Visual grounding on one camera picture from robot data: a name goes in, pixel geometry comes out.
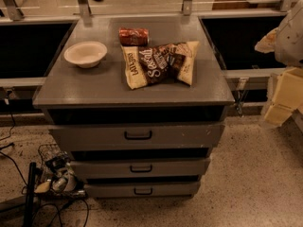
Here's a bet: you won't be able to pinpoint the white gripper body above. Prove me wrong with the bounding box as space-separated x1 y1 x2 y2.
268 67 303 112

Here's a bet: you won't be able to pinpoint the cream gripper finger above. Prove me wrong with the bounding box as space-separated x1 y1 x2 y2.
264 105 293 126

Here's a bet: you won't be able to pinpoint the grey bottom drawer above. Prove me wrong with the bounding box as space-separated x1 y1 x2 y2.
85 182 201 199

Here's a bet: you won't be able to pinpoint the grey drawer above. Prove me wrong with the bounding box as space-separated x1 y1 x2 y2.
71 158 210 179
50 123 224 151
85 182 201 199

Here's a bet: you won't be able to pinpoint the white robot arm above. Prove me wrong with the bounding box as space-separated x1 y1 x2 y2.
255 0 303 128

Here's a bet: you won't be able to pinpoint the grey middle drawer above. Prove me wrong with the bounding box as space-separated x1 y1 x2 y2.
71 158 210 179

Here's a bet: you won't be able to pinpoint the grey drawer cabinet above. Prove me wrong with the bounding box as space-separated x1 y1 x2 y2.
33 15 234 198

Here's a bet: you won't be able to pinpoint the grey top drawer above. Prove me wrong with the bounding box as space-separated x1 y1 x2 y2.
50 123 224 151

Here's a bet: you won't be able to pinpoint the brown and cream chip bag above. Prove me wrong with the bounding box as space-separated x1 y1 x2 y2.
122 41 200 90

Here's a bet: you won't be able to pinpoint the red soda can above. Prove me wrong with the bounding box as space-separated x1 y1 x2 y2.
118 27 149 46

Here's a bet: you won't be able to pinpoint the white paper bowl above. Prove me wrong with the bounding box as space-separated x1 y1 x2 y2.
64 41 107 68

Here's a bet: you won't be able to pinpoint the black floor cables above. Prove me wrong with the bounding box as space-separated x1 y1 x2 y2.
0 111 91 227

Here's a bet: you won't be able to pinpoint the wire basket with items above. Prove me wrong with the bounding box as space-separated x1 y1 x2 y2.
34 144 86 199

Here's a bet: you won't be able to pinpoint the black stand post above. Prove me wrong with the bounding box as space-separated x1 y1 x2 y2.
23 162 36 227

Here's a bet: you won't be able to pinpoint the metal railing frame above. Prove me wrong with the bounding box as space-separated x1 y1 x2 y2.
0 0 303 118

